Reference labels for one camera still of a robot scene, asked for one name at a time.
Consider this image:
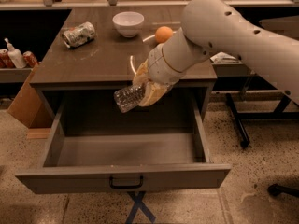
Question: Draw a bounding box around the grey cabinet with counter top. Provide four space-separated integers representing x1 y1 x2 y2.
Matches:
31 7 216 135

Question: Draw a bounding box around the white ceramic bowl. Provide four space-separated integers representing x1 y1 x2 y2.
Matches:
112 11 144 37

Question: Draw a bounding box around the brown cardboard box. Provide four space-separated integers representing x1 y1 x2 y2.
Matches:
7 66 53 139

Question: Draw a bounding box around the left grey shelf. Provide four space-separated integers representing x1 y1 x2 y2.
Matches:
0 68 32 84

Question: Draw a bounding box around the open grey top drawer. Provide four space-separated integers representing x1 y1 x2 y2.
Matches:
14 94 233 195

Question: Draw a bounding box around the right grey shelf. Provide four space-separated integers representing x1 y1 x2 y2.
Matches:
212 63 251 77

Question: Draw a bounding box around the white pump bottle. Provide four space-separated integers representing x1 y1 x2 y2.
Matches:
5 38 26 69

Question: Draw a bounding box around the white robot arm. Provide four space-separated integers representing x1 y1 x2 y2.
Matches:
134 0 299 106

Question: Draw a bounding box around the red soda can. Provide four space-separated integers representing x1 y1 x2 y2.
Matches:
0 49 15 68
23 51 39 67

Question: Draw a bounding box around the orange fruit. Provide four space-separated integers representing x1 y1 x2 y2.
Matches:
155 26 173 43

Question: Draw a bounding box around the black chair base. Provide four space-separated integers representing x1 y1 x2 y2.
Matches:
267 184 299 198

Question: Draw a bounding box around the folded white cloth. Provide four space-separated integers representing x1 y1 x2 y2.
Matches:
211 52 239 63

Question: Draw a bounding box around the crushed silver can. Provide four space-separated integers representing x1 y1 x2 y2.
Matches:
62 21 95 49

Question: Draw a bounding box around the black table leg frame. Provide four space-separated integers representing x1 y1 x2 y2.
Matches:
225 75 299 149

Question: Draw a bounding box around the black drawer handle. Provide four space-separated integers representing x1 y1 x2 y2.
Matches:
109 176 144 189

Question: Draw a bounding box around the grey shelf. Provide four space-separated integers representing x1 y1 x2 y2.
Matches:
212 63 251 77
0 68 32 84

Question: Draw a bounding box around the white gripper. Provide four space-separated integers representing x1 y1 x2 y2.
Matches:
133 44 185 106

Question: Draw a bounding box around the clear plastic water bottle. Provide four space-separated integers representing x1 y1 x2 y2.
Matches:
114 85 145 113

